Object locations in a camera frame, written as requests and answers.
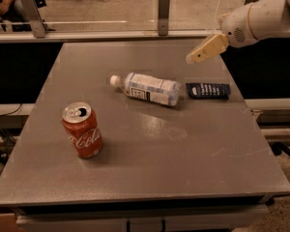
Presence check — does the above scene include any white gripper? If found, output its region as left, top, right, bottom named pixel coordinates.
left=186, top=3, right=258, bottom=65

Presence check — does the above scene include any clear plastic water bottle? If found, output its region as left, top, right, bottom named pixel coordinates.
left=110, top=72, right=181, bottom=107

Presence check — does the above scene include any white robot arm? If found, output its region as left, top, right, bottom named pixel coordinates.
left=186, top=0, right=290, bottom=65

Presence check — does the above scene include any dark blue snack packet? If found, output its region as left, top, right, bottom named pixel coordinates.
left=186, top=83, right=231, bottom=100

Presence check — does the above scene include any red Coca-Cola can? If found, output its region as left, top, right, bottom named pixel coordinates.
left=62, top=101, right=102, bottom=159

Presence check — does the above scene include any seated person in jeans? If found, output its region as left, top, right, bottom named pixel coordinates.
left=0, top=0, right=47, bottom=32

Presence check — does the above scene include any cardboard box corner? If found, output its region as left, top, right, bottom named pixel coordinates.
left=0, top=210, right=26, bottom=232

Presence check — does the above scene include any middle metal bracket post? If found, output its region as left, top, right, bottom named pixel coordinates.
left=158, top=0, right=170, bottom=36

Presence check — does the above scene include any left metal bracket post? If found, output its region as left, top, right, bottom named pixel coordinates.
left=20, top=0, right=46, bottom=38

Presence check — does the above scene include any black cable left side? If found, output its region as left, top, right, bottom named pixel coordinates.
left=0, top=102, right=24, bottom=117

